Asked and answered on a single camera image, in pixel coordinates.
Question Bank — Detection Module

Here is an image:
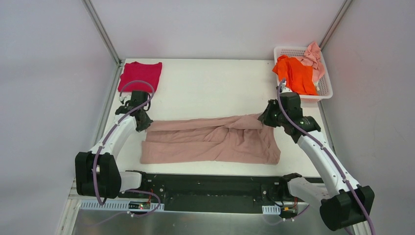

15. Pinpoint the dusty pink graphic t-shirt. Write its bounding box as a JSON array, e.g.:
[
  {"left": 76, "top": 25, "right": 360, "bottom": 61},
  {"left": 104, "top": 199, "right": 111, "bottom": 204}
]
[{"left": 140, "top": 114, "right": 281, "bottom": 165}]

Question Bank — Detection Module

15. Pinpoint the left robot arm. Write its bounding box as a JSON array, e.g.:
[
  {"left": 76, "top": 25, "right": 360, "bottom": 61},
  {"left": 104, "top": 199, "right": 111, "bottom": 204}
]
[{"left": 75, "top": 91, "right": 153, "bottom": 204}]

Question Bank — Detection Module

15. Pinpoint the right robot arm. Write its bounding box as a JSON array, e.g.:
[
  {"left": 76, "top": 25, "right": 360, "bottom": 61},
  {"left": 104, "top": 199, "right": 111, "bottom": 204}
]
[{"left": 258, "top": 92, "right": 375, "bottom": 234}]

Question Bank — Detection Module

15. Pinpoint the orange t-shirt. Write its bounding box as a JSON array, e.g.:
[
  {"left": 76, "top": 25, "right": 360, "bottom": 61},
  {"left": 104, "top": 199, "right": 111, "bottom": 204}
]
[{"left": 273, "top": 55, "right": 318, "bottom": 95}]

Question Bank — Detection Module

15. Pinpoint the folded red t-shirt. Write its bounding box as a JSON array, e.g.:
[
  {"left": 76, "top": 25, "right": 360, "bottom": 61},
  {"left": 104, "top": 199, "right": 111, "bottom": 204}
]
[{"left": 117, "top": 62, "right": 162, "bottom": 92}]

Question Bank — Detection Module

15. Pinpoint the white plastic laundry basket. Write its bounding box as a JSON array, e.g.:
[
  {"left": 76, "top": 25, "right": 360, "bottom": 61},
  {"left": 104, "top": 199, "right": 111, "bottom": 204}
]
[{"left": 273, "top": 43, "right": 333, "bottom": 102}]

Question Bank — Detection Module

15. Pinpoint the light pink crumpled t-shirt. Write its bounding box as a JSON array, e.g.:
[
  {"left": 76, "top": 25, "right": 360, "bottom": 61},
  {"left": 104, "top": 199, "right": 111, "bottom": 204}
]
[{"left": 300, "top": 42, "right": 325, "bottom": 86}]

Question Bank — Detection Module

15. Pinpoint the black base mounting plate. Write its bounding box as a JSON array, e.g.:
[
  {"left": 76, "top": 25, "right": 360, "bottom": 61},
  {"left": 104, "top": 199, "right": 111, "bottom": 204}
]
[{"left": 118, "top": 173, "right": 301, "bottom": 213}]

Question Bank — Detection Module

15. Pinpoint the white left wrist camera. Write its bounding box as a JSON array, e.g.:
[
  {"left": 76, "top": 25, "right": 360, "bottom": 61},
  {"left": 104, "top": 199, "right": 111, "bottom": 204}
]
[{"left": 119, "top": 95, "right": 130, "bottom": 105}]

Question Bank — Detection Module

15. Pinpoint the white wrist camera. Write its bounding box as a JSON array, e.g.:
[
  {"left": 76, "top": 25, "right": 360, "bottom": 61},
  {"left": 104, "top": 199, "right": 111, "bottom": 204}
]
[
  {"left": 278, "top": 82, "right": 292, "bottom": 94},
  {"left": 119, "top": 95, "right": 130, "bottom": 105}
]

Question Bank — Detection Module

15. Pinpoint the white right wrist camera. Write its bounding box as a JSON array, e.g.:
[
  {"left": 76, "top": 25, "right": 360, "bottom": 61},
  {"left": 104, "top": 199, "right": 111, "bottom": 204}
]
[{"left": 278, "top": 82, "right": 292, "bottom": 94}]

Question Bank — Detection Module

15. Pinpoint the right white cable duct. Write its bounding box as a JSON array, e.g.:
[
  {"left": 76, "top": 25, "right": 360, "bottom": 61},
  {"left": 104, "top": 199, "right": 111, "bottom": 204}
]
[{"left": 262, "top": 205, "right": 281, "bottom": 215}]

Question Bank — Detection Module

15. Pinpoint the white cable duct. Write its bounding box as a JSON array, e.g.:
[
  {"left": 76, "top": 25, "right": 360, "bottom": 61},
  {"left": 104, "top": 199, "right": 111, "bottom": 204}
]
[
  {"left": 80, "top": 200, "right": 164, "bottom": 212},
  {"left": 262, "top": 205, "right": 281, "bottom": 215}
]

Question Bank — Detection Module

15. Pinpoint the left white cable duct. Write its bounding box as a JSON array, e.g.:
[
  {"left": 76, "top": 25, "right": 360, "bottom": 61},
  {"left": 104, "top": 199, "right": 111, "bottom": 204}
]
[{"left": 80, "top": 200, "right": 164, "bottom": 212}]

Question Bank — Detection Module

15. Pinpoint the aluminium frame rail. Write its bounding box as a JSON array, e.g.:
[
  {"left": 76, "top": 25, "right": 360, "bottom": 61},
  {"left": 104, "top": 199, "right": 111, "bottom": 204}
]
[{"left": 68, "top": 177, "right": 361, "bottom": 206}]

